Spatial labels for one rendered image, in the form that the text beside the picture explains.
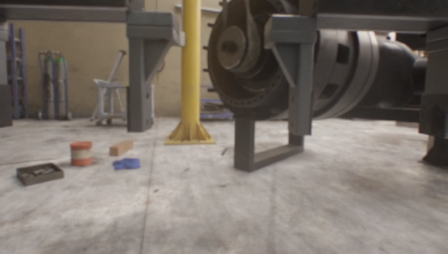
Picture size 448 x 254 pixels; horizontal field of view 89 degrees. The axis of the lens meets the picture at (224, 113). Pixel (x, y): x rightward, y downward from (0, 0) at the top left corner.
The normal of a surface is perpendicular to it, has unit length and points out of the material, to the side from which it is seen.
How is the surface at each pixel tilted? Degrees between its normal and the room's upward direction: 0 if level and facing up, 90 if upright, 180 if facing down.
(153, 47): 90
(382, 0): 90
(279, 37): 90
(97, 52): 90
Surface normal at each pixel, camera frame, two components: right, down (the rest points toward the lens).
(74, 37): 0.26, 0.08
